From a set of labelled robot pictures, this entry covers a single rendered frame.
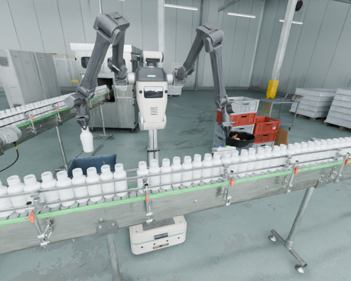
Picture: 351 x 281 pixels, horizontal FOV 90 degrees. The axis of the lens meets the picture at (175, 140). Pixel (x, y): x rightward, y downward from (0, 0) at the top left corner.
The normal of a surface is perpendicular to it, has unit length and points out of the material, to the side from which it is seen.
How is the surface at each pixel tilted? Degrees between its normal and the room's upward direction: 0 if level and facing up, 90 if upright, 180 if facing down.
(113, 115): 90
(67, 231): 90
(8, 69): 90
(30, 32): 90
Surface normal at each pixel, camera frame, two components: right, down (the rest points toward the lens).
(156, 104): 0.29, 0.38
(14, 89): -0.02, 0.39
